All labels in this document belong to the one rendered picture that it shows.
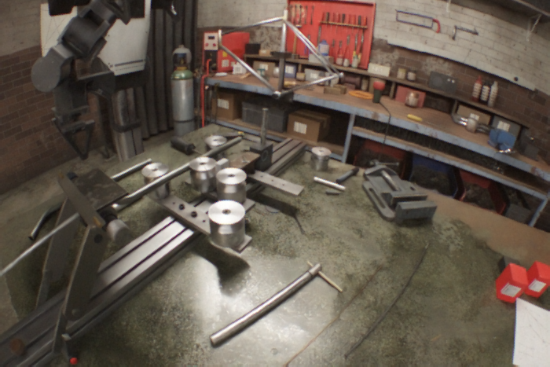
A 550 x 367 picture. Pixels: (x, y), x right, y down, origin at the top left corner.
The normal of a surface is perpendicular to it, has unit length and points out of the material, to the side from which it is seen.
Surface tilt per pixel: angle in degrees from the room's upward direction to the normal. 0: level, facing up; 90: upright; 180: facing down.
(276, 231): 0
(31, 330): 0
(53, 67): 90
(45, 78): 90
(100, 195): 0
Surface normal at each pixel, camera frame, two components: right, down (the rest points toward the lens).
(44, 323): 0.07, -0.88
